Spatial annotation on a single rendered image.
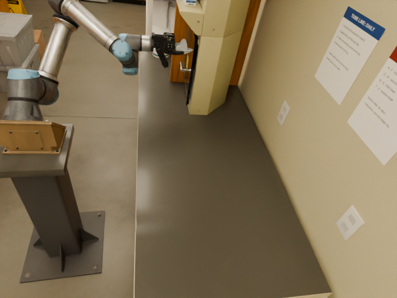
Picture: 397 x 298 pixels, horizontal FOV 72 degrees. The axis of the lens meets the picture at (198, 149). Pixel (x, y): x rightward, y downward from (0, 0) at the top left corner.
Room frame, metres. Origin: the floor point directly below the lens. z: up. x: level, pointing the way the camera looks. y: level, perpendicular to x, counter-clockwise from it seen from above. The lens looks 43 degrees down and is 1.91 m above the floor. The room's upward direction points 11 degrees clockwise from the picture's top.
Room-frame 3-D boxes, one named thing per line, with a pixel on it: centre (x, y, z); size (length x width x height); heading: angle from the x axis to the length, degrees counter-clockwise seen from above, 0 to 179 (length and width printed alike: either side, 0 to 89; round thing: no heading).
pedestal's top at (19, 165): (0.85, 0.77, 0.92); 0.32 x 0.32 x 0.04; 19
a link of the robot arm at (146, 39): (1.31, 0.36, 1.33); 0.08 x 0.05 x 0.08; 16
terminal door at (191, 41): (1.48, 0.15, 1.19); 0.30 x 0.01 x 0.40; 13
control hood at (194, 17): (1.47, 0.19, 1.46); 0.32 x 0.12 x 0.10; 16
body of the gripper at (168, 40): (1.33, 0.28, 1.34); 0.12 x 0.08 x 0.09; 106
